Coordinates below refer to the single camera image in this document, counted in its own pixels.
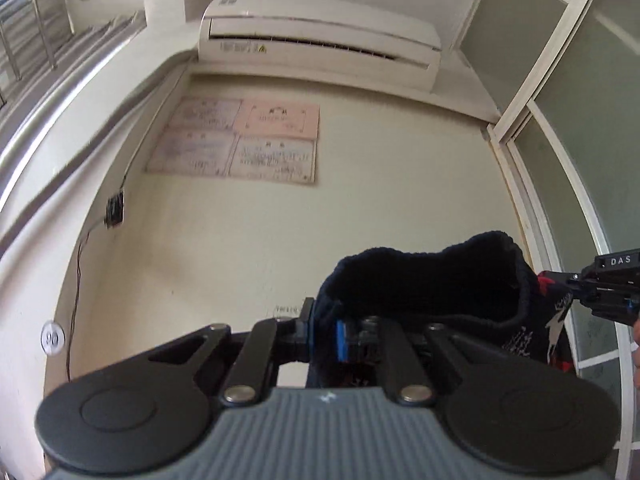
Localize black patterned knit sweater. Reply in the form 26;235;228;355
306;231;575;388

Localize white air conditioner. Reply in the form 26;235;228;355
198;0;442;93

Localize black wall cable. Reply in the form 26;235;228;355
65;66;191;380

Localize black wall switch box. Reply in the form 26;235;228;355
104;190;125;229

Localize pink wall certificates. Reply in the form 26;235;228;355
145;96;320;185

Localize round white wall tag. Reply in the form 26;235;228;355
40;321;66;356

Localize white window frame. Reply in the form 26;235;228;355
451;0;640;480

